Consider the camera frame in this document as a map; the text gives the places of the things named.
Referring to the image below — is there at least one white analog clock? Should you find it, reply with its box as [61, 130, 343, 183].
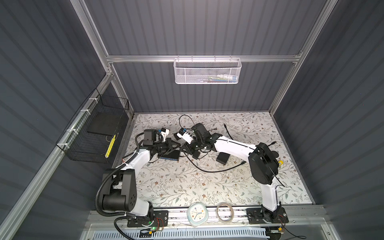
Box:
[187, 202, 209, 227]

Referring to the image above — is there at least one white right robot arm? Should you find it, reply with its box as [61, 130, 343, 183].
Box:
[174, 123, 282, 222]

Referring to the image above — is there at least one black foam pad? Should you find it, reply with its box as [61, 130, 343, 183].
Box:
[87, 113, 120, 137]

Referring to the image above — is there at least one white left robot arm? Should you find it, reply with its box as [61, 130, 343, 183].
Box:
[95, 128, 180, 225]

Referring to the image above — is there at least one black wire wall basket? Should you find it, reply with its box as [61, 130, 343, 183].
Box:
[57, 90, 131, 164]

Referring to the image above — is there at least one clear tape ring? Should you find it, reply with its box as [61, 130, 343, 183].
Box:
[215, 202, 235, 223]

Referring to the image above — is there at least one white wire mesh basket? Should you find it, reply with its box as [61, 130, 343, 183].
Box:
[173, 57, 242, 85]

